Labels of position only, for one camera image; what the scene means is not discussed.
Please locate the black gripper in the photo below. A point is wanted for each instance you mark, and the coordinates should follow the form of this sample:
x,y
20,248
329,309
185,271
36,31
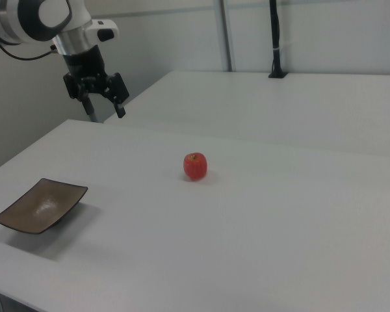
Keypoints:
x,y
84,63

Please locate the red apple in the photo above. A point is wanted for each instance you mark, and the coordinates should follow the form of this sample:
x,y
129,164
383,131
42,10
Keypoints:
x,y
195,166

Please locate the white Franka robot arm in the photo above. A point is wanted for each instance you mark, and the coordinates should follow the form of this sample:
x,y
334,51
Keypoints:
x,y
29,19

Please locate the brown square ceramic plate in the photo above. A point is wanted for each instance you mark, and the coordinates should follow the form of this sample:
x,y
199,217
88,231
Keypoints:
x,y
42,204

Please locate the black pole stand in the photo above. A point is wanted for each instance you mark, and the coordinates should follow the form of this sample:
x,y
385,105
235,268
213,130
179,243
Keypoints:
x,y
276,32

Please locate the grey partition corner post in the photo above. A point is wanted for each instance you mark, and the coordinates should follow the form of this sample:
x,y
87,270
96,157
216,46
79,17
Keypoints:
x,y
93,115

